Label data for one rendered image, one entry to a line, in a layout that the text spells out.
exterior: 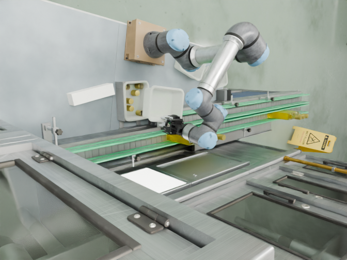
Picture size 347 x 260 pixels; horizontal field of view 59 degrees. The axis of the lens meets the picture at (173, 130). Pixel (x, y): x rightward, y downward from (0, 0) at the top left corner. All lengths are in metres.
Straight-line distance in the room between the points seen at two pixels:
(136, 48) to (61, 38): 0.39
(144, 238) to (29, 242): 0.15
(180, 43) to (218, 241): 1.38
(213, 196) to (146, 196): 0.96
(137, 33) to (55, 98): 0.56
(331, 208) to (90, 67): 1.32
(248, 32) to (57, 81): 0.93
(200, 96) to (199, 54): 0.48
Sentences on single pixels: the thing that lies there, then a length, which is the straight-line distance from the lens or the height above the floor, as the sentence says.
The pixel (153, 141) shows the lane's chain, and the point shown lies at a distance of 1.84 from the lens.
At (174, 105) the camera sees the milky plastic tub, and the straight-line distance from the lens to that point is 1.64.
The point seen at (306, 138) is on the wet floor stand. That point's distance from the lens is 5.05.
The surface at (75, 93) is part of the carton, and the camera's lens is 1.63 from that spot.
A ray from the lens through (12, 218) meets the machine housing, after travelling 0.53.
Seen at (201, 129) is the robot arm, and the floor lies 1.41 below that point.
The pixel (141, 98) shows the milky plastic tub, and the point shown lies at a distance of 1.87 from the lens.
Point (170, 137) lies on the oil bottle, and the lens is 1.88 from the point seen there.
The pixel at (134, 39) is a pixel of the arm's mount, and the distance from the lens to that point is 1.77.
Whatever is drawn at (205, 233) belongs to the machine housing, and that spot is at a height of 2.06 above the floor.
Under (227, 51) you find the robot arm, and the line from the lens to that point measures 1.35.
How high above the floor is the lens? 2.29
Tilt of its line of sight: 47 degrees down
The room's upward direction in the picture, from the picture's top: 102 degrees clockwise
